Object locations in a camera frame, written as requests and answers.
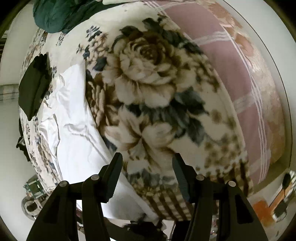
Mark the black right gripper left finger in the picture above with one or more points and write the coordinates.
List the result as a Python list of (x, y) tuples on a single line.
[(57, 219)]

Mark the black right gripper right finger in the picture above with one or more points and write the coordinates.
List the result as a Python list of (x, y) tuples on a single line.
[(237, 219)]

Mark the white t-shirt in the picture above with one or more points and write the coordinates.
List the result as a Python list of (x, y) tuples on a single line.
[(66, 122)]

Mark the black clothes pile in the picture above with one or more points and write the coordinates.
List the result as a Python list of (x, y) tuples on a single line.
[(21, 142)]

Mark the green metal rack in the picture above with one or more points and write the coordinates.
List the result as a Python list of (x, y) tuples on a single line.
[(33, 188)]

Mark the folded black garment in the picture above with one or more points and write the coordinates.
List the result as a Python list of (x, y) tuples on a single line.
[(34, 85)]

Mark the floral fleece bed blanket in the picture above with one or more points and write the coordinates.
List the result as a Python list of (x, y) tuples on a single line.
[(152, 93)]

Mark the pink striped bed sheet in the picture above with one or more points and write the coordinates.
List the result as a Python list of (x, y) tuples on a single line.
[(234, 52)]

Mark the dark green fluffy blanket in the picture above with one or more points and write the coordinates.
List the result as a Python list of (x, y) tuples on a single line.
[(55, 16)]

